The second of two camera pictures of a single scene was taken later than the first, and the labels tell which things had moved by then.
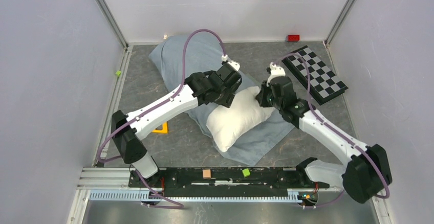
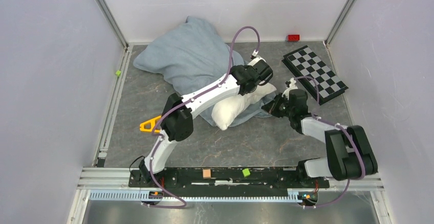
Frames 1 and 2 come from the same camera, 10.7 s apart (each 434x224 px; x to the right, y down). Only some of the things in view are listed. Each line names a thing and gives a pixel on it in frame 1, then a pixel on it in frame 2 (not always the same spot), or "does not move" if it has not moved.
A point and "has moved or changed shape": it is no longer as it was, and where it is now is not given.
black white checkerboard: (323, 83) does not move
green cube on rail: (246, 172) does not move
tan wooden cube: (207, 174) does not move
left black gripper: (226, 101) to (244, 66)
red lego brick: (293, 38) does not move
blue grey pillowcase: (179, 56) has moved or changed shape
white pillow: (228, 125) has moved or changed shape
